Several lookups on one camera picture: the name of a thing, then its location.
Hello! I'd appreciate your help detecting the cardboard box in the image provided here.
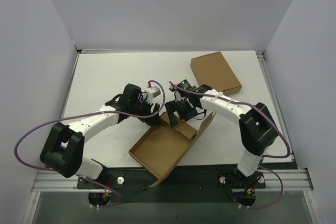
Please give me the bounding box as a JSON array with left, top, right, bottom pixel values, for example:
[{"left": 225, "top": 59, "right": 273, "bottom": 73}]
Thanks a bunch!
[
  {"left": 190, "top": 51, "right": 242, "bottom": 96},
  {"left": 129, "top": 112, "right": 215, "bottom": 187}
]

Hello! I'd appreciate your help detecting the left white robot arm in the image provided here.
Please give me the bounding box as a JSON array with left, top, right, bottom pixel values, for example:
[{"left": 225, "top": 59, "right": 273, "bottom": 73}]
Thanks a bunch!
[{"left": 40, "top": 83, "right": 165, "bottom": 188}]

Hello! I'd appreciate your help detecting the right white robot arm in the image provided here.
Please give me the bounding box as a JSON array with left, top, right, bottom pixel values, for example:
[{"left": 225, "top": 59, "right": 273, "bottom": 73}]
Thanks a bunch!
[{"left": 170, "top": 80, "right": 278, "bottom": 177}]

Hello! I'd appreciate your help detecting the folded closed cardboard box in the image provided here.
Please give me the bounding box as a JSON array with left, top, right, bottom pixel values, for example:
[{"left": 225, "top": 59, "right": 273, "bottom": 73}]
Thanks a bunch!
[{"left": 190, "top": 51, "right": 242, "bottom": 96}]

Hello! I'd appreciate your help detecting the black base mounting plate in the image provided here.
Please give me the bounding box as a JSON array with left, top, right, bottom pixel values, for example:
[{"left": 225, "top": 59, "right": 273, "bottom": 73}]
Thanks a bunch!
[{"left": 76, "top": 165, "right": 266, "bottom": 203}]

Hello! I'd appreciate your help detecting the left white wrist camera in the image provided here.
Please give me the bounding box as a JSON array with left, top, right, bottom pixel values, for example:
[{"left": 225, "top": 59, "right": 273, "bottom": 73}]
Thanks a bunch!
[{"left": 142, "top": 82, "right": 161, "bottom": 104}]

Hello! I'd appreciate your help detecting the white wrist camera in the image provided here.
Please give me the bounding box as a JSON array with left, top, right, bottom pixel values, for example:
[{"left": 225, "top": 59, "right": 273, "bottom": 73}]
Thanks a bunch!
[
  {"left": 169, "top": 82, "right": 182, "bottom": 101},
  {"left": 142, "top": 82, "right": 161, "bottom": 104}
]

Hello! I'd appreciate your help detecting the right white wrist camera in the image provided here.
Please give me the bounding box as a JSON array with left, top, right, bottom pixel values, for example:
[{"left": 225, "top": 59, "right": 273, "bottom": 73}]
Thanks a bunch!
[{"left": 169, "top": 82, "right": 182, "bottom": 101}]

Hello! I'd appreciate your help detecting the aluminium frame rail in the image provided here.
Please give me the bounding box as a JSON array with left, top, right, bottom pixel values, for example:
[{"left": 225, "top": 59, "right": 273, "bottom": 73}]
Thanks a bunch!
[{"left": 31, "top": 170, "right": 78, "bottom": 193}]

